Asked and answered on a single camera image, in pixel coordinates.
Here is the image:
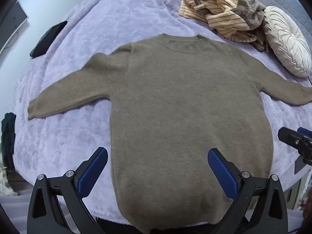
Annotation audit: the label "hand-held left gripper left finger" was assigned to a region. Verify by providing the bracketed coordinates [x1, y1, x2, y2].
[27, 147, 109, 234]

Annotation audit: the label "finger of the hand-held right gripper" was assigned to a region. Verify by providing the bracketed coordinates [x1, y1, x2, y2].
[278, 127, 312, 166]
[297, 127, 312, 138]

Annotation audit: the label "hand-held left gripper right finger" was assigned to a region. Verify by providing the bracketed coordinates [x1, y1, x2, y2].
[207, 148, 288, 234]

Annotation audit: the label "brown knit sweater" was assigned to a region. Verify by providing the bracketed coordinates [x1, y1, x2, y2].
[27, 34, 312, 228]

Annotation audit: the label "dark hanging clothes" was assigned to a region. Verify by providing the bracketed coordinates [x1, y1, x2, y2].
[1, 113, 17, 171]

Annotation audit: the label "lavender embossed blanket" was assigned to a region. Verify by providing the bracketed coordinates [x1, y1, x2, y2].
[10, 0, 312, 225]

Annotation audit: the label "grey bed skirt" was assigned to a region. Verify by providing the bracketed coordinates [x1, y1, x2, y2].
[0, 192, 35, 234]

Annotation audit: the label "white fluffy cloth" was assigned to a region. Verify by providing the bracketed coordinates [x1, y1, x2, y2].
[0, 166, 19, 197]

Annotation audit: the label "round cream pleated pillow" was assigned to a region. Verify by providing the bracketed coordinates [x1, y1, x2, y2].
[262, 6, 312, 78]

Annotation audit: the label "flat black case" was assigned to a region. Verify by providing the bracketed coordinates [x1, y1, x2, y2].
[30, 21, 68, 58]

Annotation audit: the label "beige striped plush garment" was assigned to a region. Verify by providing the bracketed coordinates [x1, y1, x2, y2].
[178, 0, 269, 51]

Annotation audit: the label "white framed monitor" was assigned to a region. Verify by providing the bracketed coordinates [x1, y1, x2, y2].
[0, 1, 29, 51]

